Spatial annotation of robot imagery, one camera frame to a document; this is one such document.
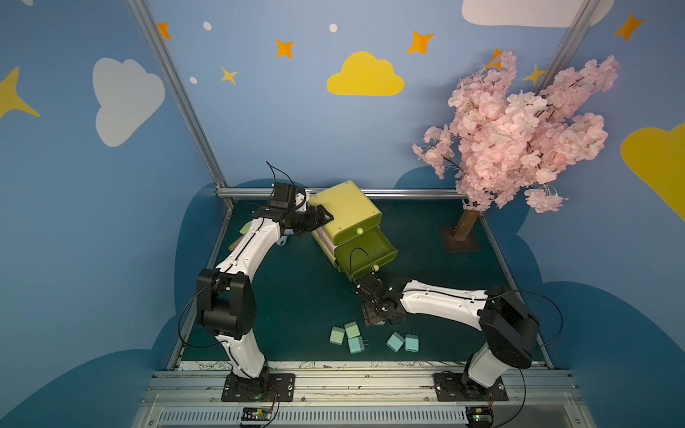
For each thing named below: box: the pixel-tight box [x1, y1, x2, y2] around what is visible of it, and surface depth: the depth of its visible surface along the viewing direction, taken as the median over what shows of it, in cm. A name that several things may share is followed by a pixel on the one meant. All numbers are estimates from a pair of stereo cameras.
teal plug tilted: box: [386, 331, 405, 354], surface depth 83 cm
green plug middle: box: [344, 321, 361, 339], surface depth 85 cm
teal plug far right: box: [404, 333, 419, 353], surface depth 83 cm
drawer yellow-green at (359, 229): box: [333, 212, 383, 246], surface depth 90 cm
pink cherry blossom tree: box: [412, 49, 620, 242], surface depth 67 cm
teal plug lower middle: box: [347, 336, 370, 354], surface depth 82 cm
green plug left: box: [329, 326, 346, 346], surface depth 84 cm
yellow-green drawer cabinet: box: [306, 180, 398, 265], surface depth 92 cm
